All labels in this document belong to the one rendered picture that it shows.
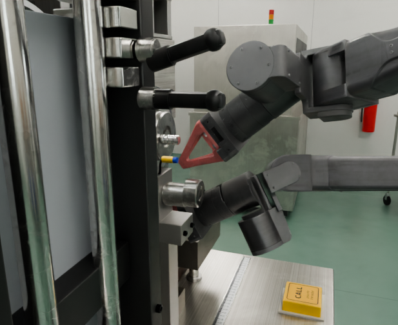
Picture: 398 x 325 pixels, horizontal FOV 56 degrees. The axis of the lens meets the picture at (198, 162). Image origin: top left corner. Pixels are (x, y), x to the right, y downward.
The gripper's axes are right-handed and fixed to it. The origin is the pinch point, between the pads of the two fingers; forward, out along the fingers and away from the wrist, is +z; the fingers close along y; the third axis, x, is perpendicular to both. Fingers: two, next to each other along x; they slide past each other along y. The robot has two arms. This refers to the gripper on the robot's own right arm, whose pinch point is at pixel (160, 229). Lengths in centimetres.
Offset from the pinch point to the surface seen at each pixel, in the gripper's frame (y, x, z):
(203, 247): 7.4, -8.5, -1.7
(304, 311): 6.4, -26.5, -14.4
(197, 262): 3.9, -9.7, -0.8
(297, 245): 216, -100, 41
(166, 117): -6.2, 16.2, -14.3
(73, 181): -38.4, 13.0, -21.3
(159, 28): 79, 53, 10
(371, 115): 427, -67, -51
